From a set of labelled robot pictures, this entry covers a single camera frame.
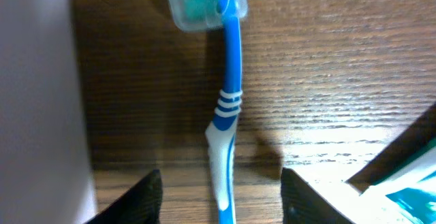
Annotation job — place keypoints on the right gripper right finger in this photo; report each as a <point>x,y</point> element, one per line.
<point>301,204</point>

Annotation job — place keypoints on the white open cardboard box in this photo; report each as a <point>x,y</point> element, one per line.
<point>45,168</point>

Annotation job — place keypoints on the teal toothpaste tube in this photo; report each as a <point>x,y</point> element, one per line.
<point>410,189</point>

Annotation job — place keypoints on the blue and white toothbrush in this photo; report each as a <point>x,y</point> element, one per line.
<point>202,15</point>

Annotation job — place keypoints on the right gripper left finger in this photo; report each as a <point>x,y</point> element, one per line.
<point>141,204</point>

